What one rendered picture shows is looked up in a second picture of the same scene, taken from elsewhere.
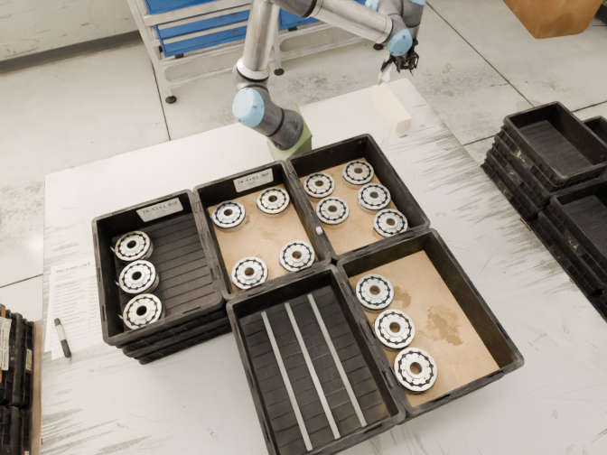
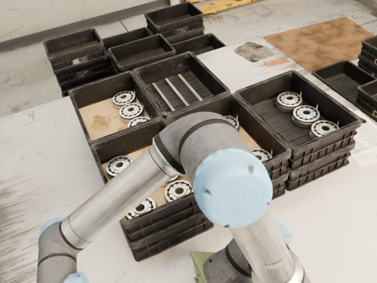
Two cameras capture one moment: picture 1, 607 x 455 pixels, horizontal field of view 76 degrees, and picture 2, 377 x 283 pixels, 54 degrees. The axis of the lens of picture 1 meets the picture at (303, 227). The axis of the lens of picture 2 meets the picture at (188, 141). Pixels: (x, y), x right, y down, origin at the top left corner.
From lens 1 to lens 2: 159 cm
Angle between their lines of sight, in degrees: 80
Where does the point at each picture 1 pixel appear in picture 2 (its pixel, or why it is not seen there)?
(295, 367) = (189, 97)
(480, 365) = (88, 109)
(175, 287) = (278, 119)
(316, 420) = (176, 83)
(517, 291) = (38, 175)
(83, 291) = (363, 140)
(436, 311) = (102, 127)
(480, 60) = not seen: outside the picture
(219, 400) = not seen: hidden behind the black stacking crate
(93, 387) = not seen: hidden behind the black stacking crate
